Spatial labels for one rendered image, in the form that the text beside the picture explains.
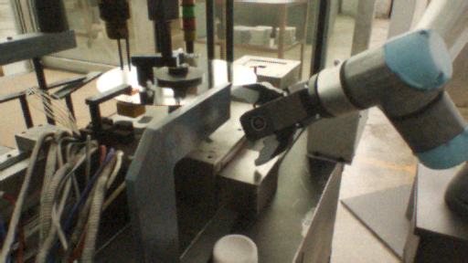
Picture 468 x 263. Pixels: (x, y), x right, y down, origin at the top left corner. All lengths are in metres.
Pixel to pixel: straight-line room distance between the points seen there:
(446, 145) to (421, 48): 0.14
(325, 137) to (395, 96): 0.39
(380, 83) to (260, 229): 0.33
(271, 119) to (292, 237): 0.22
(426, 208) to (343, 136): 0.22
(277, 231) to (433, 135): 0.30
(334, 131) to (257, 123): 0.35
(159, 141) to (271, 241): 0.29
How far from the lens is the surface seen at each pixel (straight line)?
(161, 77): 0.76
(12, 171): 0.70
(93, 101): 0.59
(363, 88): 0.49
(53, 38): 0.81
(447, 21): 0.63
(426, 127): 0.52
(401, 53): 0.47
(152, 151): 0.43
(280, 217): 0.69
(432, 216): 0.78
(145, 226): 0.46
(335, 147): 0.86
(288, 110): 0.54
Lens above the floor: 1.17
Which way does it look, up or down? 25 degrees down
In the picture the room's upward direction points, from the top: straight up
